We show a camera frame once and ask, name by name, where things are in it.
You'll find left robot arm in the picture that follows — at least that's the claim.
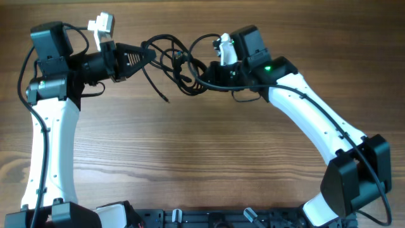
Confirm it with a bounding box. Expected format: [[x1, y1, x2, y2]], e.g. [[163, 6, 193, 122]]
[[4, 22, 156, 227]]

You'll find left camera cable black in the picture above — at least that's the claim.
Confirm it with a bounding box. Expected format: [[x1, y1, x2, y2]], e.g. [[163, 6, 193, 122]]
[[17, 22, 87, 227]]

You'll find camera cable black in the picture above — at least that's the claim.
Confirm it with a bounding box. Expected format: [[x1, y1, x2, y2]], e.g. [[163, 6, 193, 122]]
[[187, 33, 393, 227], [17, 22, 87, 227]]

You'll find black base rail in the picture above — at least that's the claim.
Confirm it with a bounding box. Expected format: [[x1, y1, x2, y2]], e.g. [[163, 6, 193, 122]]
[[126, 207, 358, 228]]

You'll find right camera cable black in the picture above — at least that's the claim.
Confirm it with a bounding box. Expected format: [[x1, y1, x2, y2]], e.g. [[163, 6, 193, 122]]
[[187, 33, 393, 227]]

